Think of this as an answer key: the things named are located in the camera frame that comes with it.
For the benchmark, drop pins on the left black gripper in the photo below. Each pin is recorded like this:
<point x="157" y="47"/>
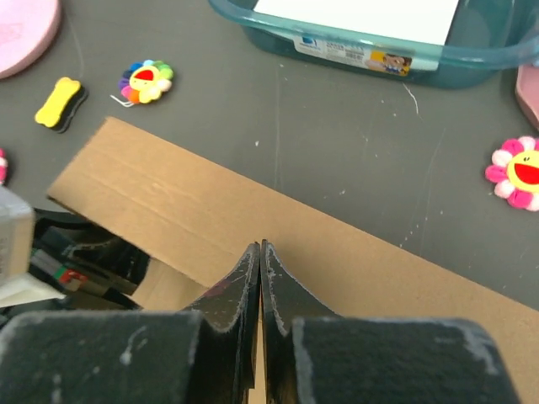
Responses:
<point x="92" y="268"/>

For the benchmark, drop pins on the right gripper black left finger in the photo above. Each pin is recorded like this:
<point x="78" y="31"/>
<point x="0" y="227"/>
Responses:
<point x="205" y="353"/>

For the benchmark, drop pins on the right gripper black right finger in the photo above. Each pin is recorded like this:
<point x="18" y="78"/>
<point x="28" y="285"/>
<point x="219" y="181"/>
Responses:
<point x="314" y="355"/>

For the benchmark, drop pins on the brown cardboard box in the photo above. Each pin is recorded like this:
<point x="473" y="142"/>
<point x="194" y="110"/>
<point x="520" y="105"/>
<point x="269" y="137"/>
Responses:
<point x="195" y="219"/>

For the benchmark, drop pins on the yellow bone toy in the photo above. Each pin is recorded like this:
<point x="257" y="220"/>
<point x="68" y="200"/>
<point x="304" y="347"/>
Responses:
<point x="57" y="111"/>

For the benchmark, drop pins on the rainbow flower toy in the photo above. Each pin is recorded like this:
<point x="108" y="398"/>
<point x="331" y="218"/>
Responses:
<point x="144" y="82"/>

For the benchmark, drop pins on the pink round plate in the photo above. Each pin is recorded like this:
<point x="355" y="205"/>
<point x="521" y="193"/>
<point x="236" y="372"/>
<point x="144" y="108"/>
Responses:
<point x="27" y="29"/>

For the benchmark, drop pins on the pink smiling flower toy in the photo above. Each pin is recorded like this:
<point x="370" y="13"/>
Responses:
<point x="514" y="172"/>

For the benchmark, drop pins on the teal plastic bin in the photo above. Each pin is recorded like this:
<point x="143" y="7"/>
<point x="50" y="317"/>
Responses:
<point x="485" y="37"/>

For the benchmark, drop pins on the pink dotted plate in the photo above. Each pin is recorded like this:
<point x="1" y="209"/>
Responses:
<point x="526" y="92"/>

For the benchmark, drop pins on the white paper sheet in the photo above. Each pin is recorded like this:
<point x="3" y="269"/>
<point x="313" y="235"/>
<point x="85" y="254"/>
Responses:
<point x="426" y="21"/>

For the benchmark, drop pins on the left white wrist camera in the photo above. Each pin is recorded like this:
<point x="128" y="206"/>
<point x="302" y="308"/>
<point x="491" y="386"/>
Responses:
<point x="18" y="285"/>

